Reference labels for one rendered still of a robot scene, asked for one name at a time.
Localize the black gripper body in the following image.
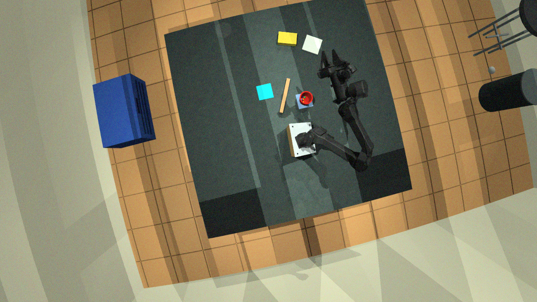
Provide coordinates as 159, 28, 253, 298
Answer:
317, 63, 350, 89

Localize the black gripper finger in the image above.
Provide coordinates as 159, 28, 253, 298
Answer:
319, 51, 334, 71
332, 49, 347, 67

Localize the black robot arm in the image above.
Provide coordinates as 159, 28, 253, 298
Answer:
295, 64, 374, 172

